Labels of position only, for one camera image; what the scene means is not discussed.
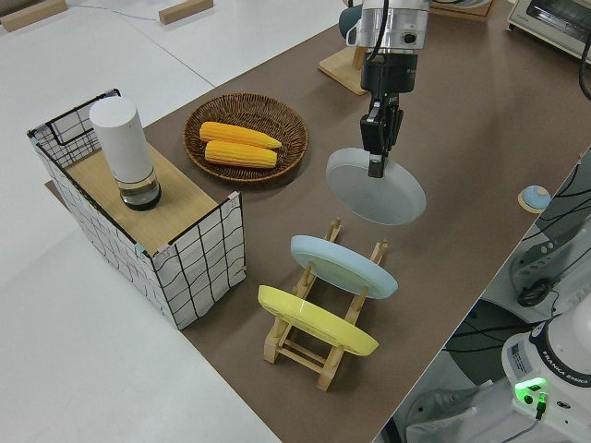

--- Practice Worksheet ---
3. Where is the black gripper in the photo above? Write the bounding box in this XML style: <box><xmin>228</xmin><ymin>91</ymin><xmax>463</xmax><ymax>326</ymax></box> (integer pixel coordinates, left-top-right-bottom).
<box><xmin>359</xmin><ymin>49</ymin><xmax>419</xmax><ymax>179</ymax></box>

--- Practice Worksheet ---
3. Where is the gray plate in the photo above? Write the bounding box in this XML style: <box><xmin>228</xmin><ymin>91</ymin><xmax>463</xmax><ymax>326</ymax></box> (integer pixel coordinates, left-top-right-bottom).
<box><xmin>325</xmin><ymin>147</ymin><xmax>427</xmax><ymax>227</ymax></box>

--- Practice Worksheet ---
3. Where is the wooden high plate rack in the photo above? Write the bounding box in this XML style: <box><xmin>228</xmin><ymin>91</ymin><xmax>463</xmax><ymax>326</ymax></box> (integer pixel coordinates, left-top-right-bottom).
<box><xmin>428</xmin><ymin>0</ymin><xmax>495</xmax><ymax>23</ymax></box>

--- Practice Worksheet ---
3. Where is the light blue plate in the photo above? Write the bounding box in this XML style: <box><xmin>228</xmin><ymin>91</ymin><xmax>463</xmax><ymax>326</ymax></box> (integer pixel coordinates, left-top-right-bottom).
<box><xmin>289</xmin><ymin>233</ymin><xmax>400</xmax><ymax>301</ymax></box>

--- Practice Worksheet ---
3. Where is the yellow plate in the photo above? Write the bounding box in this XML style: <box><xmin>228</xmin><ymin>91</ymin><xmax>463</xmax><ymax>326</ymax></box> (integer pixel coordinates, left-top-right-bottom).
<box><xmin>257</xmin><ymin>284</ymin><xmax>380</xmax><ymax>358</ymax></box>

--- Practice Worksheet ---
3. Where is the low wooden plate rack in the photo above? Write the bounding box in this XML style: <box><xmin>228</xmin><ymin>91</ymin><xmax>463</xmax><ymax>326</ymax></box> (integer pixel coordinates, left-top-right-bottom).
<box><xmin>262</xmin><ymin>216</ymin><xmax>389</xmax><ymax>392</ymax></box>

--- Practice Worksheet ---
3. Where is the wooden mug stand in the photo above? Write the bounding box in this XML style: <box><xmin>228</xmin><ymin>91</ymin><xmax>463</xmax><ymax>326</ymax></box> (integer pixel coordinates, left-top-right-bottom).
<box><xmin>318</xmin><ymin>43</ymin><xmax>370</xmax><ymax>97</ymax></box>

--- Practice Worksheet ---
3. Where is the brown table mat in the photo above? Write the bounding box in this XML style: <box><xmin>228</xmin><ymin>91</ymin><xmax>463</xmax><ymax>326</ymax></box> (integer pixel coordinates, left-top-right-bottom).
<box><xmin>43</xmin><ymin>0</ymin><xmax>591</xmax><ymax>443</ymax></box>

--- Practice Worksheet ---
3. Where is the dark teal mug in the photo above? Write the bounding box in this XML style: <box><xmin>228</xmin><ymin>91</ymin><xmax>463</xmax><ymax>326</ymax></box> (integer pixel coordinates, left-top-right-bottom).
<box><xmin>339</xmin><ymin>6</ymin><xmax>366</xmax><ymax>39</ymax></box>

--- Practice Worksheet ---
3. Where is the brown wicker basket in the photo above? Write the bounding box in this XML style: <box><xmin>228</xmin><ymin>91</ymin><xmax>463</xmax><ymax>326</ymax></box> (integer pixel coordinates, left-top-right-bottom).
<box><xmin>183</xmin><ymin>92</ymin><xmax>309</xmax><ymax>186</ymax></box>

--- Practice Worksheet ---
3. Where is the short yellow corn cob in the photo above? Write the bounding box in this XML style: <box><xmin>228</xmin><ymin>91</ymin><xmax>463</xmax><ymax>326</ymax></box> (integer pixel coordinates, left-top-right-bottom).
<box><xmin>203</xmin><ymin>139</ymin><xmax>279</xmax><ymax>170</ymax></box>

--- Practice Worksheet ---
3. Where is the long yellow corn cob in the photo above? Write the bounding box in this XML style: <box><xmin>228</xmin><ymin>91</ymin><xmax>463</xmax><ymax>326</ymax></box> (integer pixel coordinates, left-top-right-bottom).
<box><xmin>199</xmin><ymin>120</ymin><xmax>283</xmax><ymax>150</ymax></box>

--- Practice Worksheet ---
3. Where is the blue dome bell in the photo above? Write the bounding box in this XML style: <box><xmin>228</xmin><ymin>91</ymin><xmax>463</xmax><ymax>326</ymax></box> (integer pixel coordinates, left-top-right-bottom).
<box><xmin>517</xmin><ymin>184</ymin><xmax>550</xmax><ymax>214</ymax></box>

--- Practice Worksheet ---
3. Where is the cream toaster oven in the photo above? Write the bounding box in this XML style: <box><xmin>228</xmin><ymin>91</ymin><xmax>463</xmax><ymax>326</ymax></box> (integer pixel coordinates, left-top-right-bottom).
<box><xmin>505</xmin><ymin>0</ymin><xmax>591</xmax><ymax>73</ymax></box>

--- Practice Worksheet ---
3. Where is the wooden shelf board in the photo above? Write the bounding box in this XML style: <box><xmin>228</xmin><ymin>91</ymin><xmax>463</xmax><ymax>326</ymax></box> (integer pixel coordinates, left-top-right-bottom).
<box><xmin>64</xmin><ymin>142</ymin><xmax>219</xmax><ymax>256</ymax></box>

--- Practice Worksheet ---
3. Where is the light wooden block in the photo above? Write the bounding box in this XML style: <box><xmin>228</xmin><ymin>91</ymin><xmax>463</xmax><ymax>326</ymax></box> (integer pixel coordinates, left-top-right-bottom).
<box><xmin>158</xmin><ymin>0</ymin><xmax>214</xmax><ymax>25</ymax></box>
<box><xmin>0</xmin><ymin>0</ymin><xmax>68</xmax><ymax>32</ymax></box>

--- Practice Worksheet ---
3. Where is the white cylindrical bottle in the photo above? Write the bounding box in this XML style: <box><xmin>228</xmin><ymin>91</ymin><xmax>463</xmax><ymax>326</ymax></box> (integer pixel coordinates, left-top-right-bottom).
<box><xmin>89</xmin><ymin>95</ymin><xmax>163</xmax><ymax>212</ymax></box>

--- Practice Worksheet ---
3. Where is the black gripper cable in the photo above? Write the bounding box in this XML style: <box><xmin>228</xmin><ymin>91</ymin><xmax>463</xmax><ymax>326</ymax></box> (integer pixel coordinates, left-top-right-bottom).
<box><xmin>367</xmin><ymin>0</ymin><xmax>392</xmax><ymax>64</ymax></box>

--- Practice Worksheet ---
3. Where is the wire grid storage box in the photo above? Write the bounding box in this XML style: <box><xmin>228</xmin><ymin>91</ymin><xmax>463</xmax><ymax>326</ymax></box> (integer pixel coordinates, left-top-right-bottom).
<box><xmin>26</xmin><ymin>87</ymin><xmax>246</xmax><ymax>331</ymax></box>

